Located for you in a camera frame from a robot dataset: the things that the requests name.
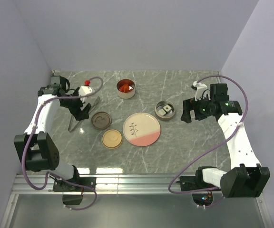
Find red sausage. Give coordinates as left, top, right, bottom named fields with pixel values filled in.
left=124, top=84, right=133, bottom=93

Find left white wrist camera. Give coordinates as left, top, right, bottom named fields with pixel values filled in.
left=78, top=80, right=94, bottom=104

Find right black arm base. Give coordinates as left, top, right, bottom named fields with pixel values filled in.
left=178, top=176, right=213, bottom=207

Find right round metal tin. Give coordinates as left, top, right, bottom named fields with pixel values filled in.
left=155, top=101, right=176, bottom=121

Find back round metal tin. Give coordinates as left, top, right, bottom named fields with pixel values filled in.
left=116, top=79, right=136, bottom=99

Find aluminium rail frame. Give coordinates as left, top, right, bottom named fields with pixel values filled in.
left=1, top=174, right=273, bottom=228

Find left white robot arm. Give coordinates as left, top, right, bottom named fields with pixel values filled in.
left=14, top=76, right=93, bottom=191

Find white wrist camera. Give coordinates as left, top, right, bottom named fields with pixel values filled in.
left=191, top=81, right=210, bottom=101
left=78, top=80, right=94, bottom=104

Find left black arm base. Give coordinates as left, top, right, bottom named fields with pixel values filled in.
left=52, top=177, right=96, bottom=206

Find sushi roll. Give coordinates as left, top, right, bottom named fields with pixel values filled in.
left=163, top=104, right=172, bottom=113
left=158, top=109, right=166, bottom=116

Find orange carrot piece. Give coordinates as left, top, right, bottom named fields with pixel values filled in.
left=119, top=85, right=125, bottom=93

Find dark brown round lid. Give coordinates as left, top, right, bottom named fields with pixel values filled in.
left=91, top=112, right=112, bottom=130

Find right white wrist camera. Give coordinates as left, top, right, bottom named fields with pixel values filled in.
left=191, top=81, right=210, bottom=101

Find pink white round plate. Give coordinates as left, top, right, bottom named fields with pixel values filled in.
left=123, top=113, right=161, bottom=147

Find tan round lid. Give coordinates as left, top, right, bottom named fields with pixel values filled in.
left=102, top=129, right=123, bottom=149

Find round metal tin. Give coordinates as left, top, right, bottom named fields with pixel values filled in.
left=155, top=101, right=176, bottom=121
left=116, top=79, right=136, bottom=99

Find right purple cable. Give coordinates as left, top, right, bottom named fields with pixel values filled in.
left=168, top=75, right=249, bottom=209

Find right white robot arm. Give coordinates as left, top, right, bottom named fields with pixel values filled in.
left=181, top=81, right=270, bottom=198

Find purple cable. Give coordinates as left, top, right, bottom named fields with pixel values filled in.
left=21, top=76, right=104, bottom=211
left=168, top=75, right=249, bottom=209

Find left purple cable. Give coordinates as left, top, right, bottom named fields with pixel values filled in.
left=21, top=76, right=104, bottom=211

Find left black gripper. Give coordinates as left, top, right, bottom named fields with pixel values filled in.
left=60, top=87, right=91, bottom=121

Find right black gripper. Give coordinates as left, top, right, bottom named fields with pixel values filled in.
left=181, top=94, right=215, bottom=123

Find metal tongs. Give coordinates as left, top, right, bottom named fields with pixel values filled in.
left=68, top=96, right=100, bottom=133

